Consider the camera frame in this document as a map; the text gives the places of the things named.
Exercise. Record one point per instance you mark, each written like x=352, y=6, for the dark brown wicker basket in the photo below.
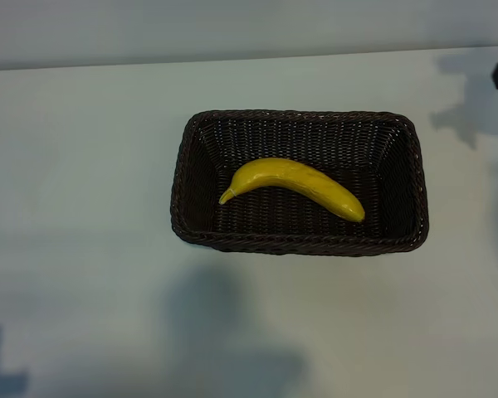
x=299, y=236

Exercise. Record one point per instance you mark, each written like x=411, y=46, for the yellow banana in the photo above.
x=299, y=178

